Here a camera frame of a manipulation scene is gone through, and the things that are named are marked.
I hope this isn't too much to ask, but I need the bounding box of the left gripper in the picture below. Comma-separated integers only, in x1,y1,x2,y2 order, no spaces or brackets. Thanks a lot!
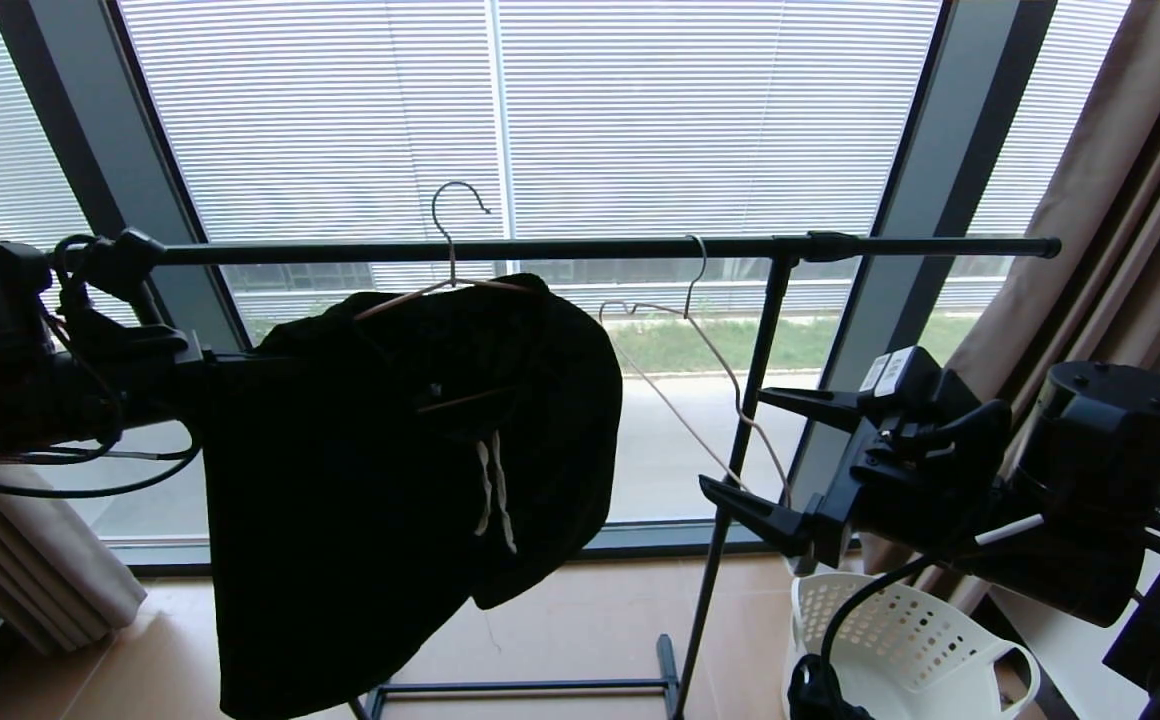
70,325,216,426

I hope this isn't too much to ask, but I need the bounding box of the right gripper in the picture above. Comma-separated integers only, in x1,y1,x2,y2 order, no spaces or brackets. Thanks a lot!
697,385,1018,573

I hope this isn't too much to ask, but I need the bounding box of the black garment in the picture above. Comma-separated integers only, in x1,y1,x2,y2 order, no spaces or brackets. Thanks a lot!
788,654,876,720
202,273,625,720

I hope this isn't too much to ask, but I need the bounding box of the pink clothes hanger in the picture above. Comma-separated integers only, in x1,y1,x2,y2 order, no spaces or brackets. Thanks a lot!
597,235,793,509
353,180,543,416

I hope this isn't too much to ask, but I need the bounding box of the white laundry basket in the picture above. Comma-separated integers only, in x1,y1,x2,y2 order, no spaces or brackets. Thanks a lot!
785,570,1041,720

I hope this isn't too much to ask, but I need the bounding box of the black clothes rack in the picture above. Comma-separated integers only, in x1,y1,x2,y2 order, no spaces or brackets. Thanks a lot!
140,232,1063,720

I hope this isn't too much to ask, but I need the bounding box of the brown curtain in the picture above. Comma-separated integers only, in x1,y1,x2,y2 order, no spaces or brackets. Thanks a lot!
860,0,1160,611
0,460,148,656

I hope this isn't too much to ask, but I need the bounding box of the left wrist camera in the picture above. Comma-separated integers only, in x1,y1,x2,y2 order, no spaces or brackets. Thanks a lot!
48,228,169,311

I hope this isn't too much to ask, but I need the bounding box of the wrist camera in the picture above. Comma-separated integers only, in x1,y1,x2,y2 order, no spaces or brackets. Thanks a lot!
855,345,986,436
48,228,169,311

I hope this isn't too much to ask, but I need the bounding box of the black cable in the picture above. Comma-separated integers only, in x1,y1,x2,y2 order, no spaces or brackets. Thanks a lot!
818,553,933,720
0,300,203,501

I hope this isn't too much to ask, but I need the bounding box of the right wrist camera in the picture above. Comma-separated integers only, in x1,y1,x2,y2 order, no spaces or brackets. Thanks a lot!
855,345,986,436

